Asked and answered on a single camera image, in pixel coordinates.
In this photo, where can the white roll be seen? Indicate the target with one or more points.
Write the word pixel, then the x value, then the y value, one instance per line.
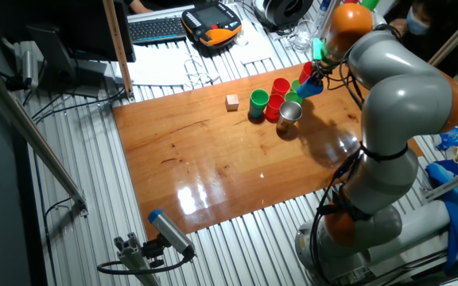
pixel 412 230

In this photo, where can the green plastic cup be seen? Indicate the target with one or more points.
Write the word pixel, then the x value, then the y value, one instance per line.
pixel 292 98
pixel 259 97
pixel 294 84

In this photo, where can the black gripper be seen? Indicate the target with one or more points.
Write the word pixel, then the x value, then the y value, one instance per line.
pixel 322 71

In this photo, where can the aluminium frame post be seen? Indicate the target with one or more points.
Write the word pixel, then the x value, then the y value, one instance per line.
pixel 330 16

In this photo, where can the white printed paper sheet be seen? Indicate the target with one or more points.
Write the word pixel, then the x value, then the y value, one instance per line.
pixel 161 67

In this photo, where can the blue tissue packet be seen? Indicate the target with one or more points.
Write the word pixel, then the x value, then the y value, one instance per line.
pixel 455 138

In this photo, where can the white blank paper sheet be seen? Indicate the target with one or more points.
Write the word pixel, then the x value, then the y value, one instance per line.
pixel 253 39

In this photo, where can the white round device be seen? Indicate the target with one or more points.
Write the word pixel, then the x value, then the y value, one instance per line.
pixel 241 39

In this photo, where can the clear plastic bottle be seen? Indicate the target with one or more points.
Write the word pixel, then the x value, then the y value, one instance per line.
pixel 322 12

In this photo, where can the green cup stack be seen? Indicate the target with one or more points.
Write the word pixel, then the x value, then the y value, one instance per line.
pixel 370 4

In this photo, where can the silver camera with blue end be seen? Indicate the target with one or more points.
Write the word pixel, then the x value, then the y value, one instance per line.
pixel 169 232

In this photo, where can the black computer keyboard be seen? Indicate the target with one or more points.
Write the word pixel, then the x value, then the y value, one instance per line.
pixel 157 29

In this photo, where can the black filament spool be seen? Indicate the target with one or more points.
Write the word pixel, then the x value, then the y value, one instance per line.
pixel 280 12

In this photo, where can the black computer monitor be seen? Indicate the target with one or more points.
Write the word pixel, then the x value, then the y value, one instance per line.
pixel 74 28

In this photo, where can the wooden frame beam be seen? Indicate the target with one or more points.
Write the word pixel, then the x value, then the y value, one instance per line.
pixel 451 39

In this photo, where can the light wooden cube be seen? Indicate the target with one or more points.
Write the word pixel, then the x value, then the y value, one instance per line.
pixel 231 102

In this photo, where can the aluminium frame strut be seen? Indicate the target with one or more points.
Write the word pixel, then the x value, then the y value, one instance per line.
pixel 34 139

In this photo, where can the wooden frame post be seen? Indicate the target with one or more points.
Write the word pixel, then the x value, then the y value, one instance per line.
pixel 117 47

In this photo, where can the aluminium profile camera stand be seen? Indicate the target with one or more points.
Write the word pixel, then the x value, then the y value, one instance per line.
pixel 133 258

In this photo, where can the aluminium profile bar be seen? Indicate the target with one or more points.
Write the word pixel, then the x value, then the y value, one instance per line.
pixel 451 182

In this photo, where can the red plastic cup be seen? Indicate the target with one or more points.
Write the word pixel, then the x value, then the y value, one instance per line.
pixel 273 107
pixel 305 72
pixel 280 86

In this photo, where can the orange and black teach pendant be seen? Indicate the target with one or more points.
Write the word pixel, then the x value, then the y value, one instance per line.
pixel 213 24

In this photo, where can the stainless steel cup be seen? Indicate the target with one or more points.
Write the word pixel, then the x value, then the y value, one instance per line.
pixel 289 115

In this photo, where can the person in dark sleeve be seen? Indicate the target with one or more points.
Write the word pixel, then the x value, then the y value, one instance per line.
pixel 137 7

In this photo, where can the silver cylinder device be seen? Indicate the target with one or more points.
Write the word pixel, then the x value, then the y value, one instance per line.
pixel 30 69

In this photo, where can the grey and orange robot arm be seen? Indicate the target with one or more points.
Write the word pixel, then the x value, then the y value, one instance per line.
pixel 404 107

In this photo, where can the clear drinking glass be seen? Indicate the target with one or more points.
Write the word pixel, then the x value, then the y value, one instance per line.
pixel 303 35

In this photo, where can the masked person with dark hair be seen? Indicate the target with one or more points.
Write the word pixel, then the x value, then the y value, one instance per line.
pixel 431 35

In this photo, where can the varnished wooden board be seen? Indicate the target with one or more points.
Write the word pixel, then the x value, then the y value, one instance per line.
pixel 197 167

